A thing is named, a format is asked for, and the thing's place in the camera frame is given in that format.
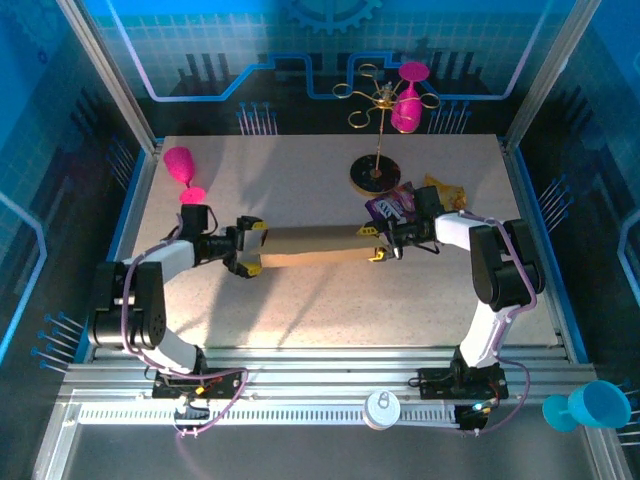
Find brown cardboard box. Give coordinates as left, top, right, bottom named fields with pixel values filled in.
left=254, top=224, right=389, bottom=269

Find purple snack packet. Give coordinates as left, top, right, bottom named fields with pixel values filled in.
left=364, top=181, right=419, bottom=225

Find yellow snack packet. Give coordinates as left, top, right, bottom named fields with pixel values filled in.
left=423, top=173, right=466, bottom=210

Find pink plastic goblet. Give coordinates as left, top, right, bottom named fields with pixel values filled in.
left=390, top=60, right=430, bottom=135
left=163, top=146, right=207, bottom=205

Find silver tin can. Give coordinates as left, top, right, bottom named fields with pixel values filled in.
left=363, top=389, right=402, bottom=431

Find blue plastic goblet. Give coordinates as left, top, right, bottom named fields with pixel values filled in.
left=542, top=379, right=632, bottom=432

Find gold wire glass rack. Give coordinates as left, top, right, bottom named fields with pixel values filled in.
left=332, top=63, right=441, bottom=196

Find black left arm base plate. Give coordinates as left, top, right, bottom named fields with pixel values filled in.
left=152, top=367, right=246, bottom=401

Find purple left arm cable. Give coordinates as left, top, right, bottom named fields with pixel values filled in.
left=122, top=207, right=250, bottom=439

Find aluminium base frame rails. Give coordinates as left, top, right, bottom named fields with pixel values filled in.
left=59, top=347, right=596, bottom=401

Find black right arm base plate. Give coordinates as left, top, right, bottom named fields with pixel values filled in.
left=417, top=367, right=509, bottom=401

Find white slotted cable duct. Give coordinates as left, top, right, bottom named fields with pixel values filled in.
left=77, top=403, right=461, bottom=426

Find aluminium frame post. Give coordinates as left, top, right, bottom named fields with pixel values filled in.
left=504, top=0, right=601, bottom=151
left=57, top=0, right=164, bottom=151

